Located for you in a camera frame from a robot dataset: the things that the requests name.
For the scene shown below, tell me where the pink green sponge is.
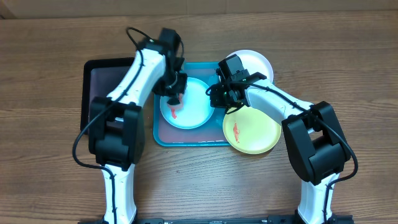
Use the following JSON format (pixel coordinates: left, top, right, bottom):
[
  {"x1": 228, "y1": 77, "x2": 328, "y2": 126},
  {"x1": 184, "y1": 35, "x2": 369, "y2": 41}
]
[{"x1": 167, "y1": 93, "x2": 183, "y2": 110}]

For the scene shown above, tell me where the light blue plate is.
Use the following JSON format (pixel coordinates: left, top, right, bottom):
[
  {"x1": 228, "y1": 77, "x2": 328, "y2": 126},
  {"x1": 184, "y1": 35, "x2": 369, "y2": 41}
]
[{"x1": 160, "y1": 77, "x2": 214, "y2": 129}]

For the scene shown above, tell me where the yellow plate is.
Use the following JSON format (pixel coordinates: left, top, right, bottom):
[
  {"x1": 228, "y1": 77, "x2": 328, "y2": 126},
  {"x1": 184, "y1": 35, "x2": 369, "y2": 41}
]
[{"x1": 223, "y1": 106, "x2": 282, "y2": 154}]

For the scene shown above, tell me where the white plate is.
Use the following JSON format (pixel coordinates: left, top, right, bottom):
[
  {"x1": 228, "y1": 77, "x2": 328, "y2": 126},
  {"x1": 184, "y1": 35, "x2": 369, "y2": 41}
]
[{"x1": 228, "y1": 50, "x2": 274, "y2": 83}]

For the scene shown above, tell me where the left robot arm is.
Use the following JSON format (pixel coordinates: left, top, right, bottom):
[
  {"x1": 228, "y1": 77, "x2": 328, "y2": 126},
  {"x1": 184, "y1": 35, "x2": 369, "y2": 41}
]
[{"x1": 82, "y1": 28, "x2": 187, "y2": 223}]

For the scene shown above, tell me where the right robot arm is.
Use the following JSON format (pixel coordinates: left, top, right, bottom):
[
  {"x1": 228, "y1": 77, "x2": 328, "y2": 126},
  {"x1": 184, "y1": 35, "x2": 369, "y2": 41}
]
[{"x1": 206, "y1": 54, "x2": 358, "y2": 223}]

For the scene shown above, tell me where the teal plastic tray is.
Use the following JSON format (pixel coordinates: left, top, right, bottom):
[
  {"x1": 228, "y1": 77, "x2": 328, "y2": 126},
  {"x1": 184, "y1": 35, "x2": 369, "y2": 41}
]
[{"x1": 152, "y1": 62, "x2": 229, "y2": 147}]

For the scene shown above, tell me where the black rectangular tray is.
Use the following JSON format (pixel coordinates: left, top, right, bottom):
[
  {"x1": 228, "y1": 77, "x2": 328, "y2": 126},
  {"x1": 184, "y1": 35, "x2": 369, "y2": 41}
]
[{"x1": 80, "y1": 57, "x2": 134, "y2": 130}]

